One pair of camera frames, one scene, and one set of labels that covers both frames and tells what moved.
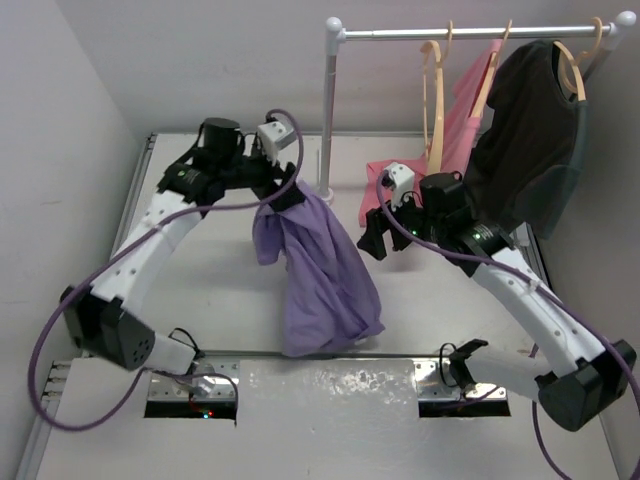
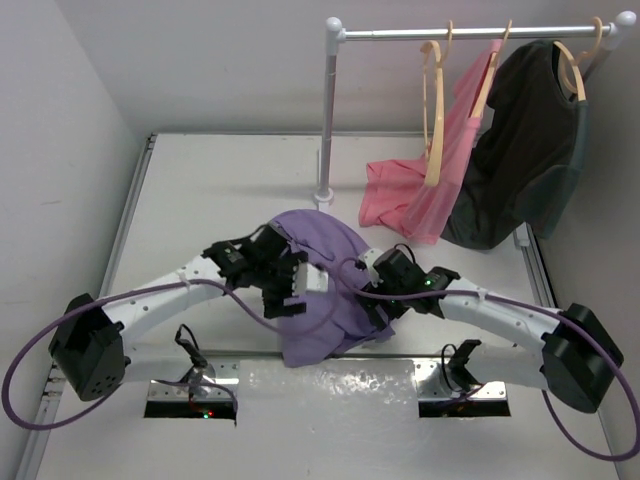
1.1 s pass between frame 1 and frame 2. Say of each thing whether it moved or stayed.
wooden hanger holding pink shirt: stayed
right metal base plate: stayed
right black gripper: moved
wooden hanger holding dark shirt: stayed
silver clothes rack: stayed
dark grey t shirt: stayed
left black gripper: moved
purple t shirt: moved
